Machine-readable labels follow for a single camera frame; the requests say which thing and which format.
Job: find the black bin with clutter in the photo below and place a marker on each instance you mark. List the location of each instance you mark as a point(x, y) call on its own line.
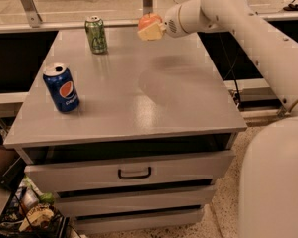
point(32, 214)

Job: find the black sandal on floor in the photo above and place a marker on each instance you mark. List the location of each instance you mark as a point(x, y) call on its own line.
point(291, 7)

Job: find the blue pepsi can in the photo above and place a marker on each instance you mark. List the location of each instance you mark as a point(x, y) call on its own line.
point(58, 79)

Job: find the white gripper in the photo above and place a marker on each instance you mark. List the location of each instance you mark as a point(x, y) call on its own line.
point(171, 23)

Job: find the black top drawer handle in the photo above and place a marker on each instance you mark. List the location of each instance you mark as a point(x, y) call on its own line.
point(129, 174)

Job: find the red orange apple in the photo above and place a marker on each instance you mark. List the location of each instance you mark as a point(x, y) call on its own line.
point(148, 19)

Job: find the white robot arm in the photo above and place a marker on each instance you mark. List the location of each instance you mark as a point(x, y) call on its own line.
point(268, 188)

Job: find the grey drawer cabinet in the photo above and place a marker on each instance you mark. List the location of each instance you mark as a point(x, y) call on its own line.
point(159, 104)

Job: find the green soda can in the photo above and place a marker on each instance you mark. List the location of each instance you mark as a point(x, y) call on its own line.
point(94, 28)

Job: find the left metal rail bracket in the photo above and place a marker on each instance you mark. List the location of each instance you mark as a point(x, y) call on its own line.
point(32, 15)

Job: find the brown round container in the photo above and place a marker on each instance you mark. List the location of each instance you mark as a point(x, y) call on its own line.
point(0, 151)

